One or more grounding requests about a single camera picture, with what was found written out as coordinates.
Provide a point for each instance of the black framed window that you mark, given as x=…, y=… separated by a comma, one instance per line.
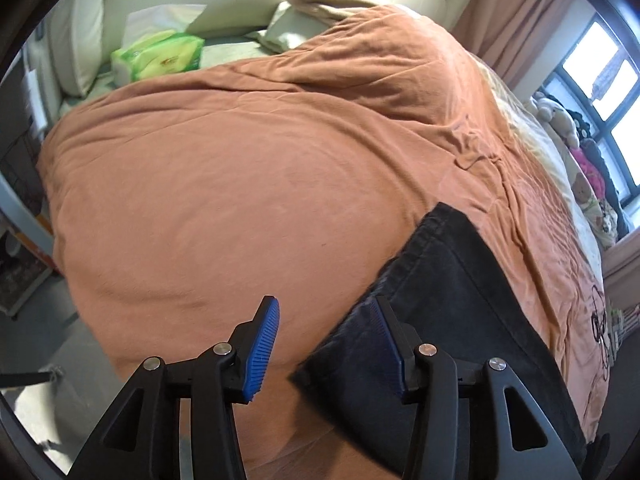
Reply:
x=598, y=80

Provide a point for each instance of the pink curtain left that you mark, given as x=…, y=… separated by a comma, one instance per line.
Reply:
x=508, y=35

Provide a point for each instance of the black drawstring pants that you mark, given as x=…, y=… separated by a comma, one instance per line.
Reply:
x=492, y=403

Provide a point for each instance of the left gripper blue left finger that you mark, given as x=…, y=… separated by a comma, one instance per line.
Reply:
x=253, y=343

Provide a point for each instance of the orange bed blanket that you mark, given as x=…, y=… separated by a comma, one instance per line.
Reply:
x=177, y=203

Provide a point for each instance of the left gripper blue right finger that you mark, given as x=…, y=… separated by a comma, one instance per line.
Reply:
x=394, y=343

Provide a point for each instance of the bear print pillow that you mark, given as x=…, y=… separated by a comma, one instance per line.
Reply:
x=599, y=214

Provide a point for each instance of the green tissue pack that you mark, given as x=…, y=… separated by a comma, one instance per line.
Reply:
x=155, y=43

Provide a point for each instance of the cream pillow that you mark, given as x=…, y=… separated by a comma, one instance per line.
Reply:
x=296, y=21

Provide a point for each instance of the plush toy pile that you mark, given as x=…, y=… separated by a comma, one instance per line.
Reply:
x=572, y=128

